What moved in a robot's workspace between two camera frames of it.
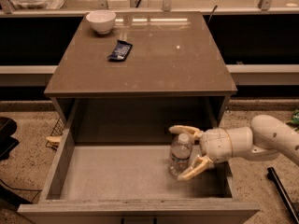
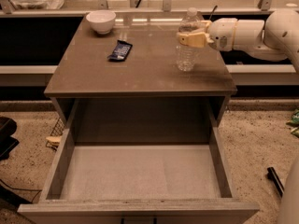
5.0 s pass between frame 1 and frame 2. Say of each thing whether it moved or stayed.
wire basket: stayed
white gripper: moved
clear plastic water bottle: moved
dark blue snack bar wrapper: stayed
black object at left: stayed
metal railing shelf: stayed
